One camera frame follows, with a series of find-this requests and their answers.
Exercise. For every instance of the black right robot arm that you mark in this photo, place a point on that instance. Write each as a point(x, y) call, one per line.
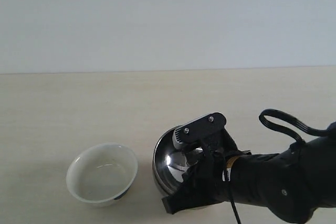
point(294, 183)

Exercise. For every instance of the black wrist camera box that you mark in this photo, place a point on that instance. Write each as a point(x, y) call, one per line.
point(207, 129)

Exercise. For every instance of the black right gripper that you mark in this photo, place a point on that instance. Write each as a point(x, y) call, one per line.
point(206, 181)

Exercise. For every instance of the white ceramic bowl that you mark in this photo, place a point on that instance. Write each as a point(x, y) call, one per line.
point(101, 175)

